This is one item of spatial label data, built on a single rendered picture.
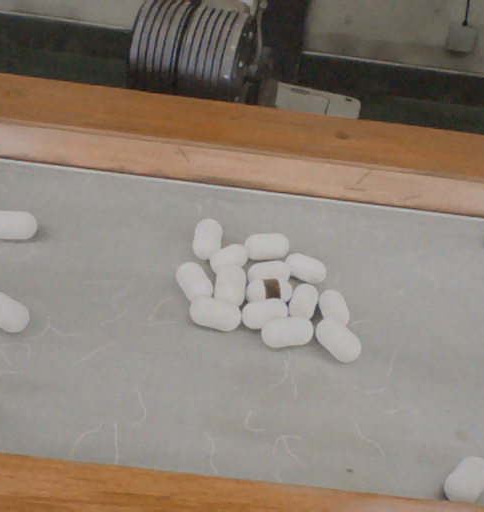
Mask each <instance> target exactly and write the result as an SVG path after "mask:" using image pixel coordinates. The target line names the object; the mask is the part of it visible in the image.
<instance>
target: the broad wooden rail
mask: <svg viewBox="0 0 484 512"><path fill-rule="evenodd" d="M0 159H3V160H11V161H20V162H29V163H37V164H46V165H56V166H65V167H73V168H82V170H91V171H99V172H108V173H117V174H125V175H134V176H143V177H151V178H160V179H169V180H177V181H186V183H195V184H204V185H213V186H222V187H230V188H239V189H248V190H256V191H265V192H274V193H282V194H291V196H300V197H308V198H317V199H326V200H334V201H344V202H353V203H361V204H370V205H379V206H387V207H396V209H405V210H414V211H422V212H431V213H440V214H448V215H457V216H466V217H474V218H483V219H484V135H476V134H468V133H459V132H450V130H442V129H434V128H425V127H417V126H408V125H399V124H392V123H383V122H375V121H366V120H357V119H350V117H341V116H332V115H324V114H315V113H307V112H299V111H290V110H281V109H273V108H265V107H256V106H248V104H239V103H230V102H223V101H214V100H205V99H197V98H188V97H181V96H172V95H160V94H150V93H144V91H137V90H130V89H121V88H112V87H104V86H96V85H87V84H79V83H70V82H61V81H54V79H45V78H36V77H28V76H19V75H11V74H3V73H0Z"/></svg>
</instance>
